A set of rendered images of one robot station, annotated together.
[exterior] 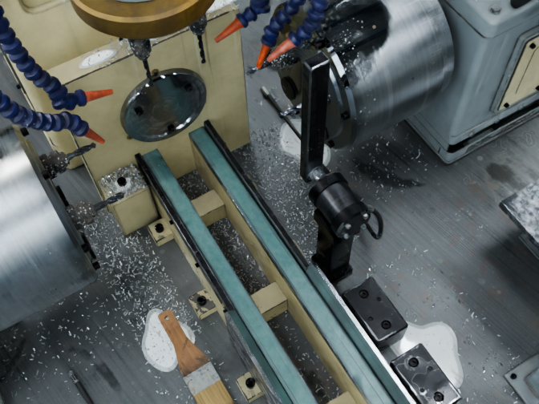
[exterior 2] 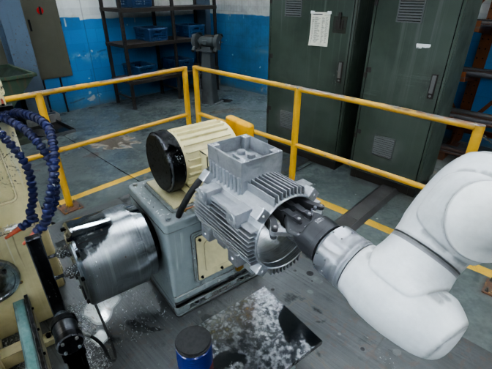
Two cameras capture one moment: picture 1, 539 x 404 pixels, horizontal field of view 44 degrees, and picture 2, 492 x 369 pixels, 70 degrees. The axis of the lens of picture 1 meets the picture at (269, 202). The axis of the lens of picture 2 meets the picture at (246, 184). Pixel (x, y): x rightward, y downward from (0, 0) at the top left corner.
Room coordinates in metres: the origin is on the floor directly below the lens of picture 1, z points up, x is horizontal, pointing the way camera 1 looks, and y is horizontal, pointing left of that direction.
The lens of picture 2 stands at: (-0.12, -0.44, 1.72)
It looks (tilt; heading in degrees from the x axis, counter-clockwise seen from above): 29 degrees down; 352
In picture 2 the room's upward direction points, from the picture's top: straight up
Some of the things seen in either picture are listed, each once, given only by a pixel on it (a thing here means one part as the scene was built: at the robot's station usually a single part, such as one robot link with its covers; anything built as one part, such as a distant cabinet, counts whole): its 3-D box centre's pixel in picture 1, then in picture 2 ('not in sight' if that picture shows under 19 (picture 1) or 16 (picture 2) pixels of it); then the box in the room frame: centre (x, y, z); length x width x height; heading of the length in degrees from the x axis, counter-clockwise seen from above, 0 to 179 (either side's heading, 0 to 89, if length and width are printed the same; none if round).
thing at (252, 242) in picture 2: not in sight; (255, 210); (0.49, -0.55, 1.31); 0.20 x 0.19 x 0.19; 28
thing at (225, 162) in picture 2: not in sight; (244, 163); (0.52, -0.53, 1.41); 0.12 x 0.11 x 0.07; 28
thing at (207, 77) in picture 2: not in sight; (208, 69); (6.05, -0.69, 0.56); 0.46 x 0.36 x 1.13; 58
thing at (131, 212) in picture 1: (128, 199); not in sight; (0.61, 0.24, 0.86); 0.07 x 0.06 x 0.12; 118
